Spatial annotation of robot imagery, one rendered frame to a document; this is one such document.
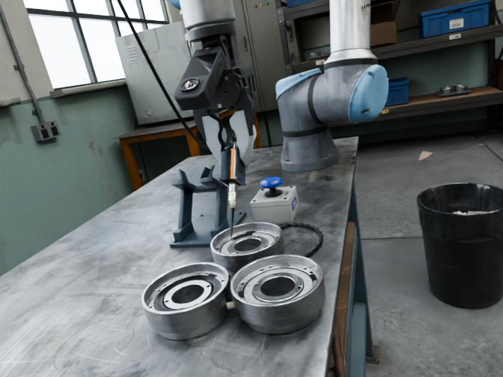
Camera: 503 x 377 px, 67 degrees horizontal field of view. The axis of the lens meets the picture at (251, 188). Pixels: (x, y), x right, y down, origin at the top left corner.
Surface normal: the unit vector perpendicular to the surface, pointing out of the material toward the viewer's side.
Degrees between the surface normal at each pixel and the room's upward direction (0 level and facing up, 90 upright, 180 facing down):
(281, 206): 90
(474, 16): 90
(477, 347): 0
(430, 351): 0
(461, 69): 90
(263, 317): 90
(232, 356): 0
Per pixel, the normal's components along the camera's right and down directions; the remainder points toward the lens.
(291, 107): -0.66, 0.35
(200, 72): -0.27, -0.63
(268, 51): -0.29, 0.35
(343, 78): -0.44, 0.17
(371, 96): 0.73, 0.20
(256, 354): -0.18, -0.94
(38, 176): 0.94, -0.08
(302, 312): 0.41, 0.20
